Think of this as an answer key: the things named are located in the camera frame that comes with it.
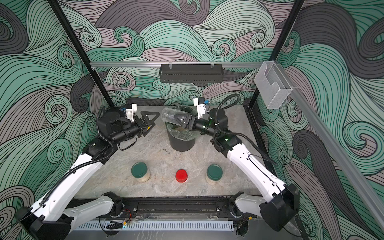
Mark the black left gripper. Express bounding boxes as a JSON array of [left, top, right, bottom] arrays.
[[109, 112, 158, 147]]

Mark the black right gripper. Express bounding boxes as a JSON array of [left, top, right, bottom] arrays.
[[176, 115, 220, 140]]

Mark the clear oatmeal jar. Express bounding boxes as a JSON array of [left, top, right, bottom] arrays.
[[161, 108, 191, 126]]

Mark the red jar lid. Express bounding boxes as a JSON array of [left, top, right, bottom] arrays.
[[175, 169, 188, 183]]

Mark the green-lidded oatmeal jar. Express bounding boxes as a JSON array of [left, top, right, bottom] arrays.
[[206, 164, 223, 185], [131, 162, 151, 183]]

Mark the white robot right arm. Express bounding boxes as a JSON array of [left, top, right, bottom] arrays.
[[169, 113, 300, 232]]

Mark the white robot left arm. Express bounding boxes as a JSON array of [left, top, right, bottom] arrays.
[[16, 108, 160, 240]]

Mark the clear plastic bin liner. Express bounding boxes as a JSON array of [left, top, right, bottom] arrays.
[[161, 105, 199, 141]]

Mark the black trash bin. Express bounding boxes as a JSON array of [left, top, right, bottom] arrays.
[[166, 123, 197, 152]]

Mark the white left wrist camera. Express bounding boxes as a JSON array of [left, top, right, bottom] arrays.
[[120, 104, 138, 123]]

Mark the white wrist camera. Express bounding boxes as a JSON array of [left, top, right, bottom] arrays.
[[120, 104, 138, 123], [193, 97, 209, 119]]

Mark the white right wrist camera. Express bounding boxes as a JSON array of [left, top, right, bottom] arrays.
[[193, 97, 209, 119]]

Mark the black corrugated right cable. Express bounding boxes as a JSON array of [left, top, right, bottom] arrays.
[[214, 93, 278, 166]]

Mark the black corrugated cable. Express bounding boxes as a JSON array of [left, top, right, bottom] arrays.
[[38, 106, 121, 208], [214, 93, 278, 166]]

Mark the black wall-mounted tray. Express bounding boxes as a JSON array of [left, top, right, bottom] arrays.
[[159, 65, 224, 84]]

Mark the black corrugated left cable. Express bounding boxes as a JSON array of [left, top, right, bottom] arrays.
[[38, 106, 121, 208]]

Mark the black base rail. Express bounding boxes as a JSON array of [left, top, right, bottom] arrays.
[[112, 196, 257, 219]]

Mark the aluminium wall rail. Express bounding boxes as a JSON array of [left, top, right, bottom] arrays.
[[274, 61, 384, 232], [90, 61, 263, 69]]

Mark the clear acrylic wall holder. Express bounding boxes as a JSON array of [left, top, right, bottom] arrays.
[[255, 61, 292, 110]]

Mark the white slotted cable duct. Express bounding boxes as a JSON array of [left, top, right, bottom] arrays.
[[75, 220, 235, 232]]

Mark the aluminium right wall rail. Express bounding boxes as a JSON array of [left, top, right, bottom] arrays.
[[274, 61, 384, 232]]

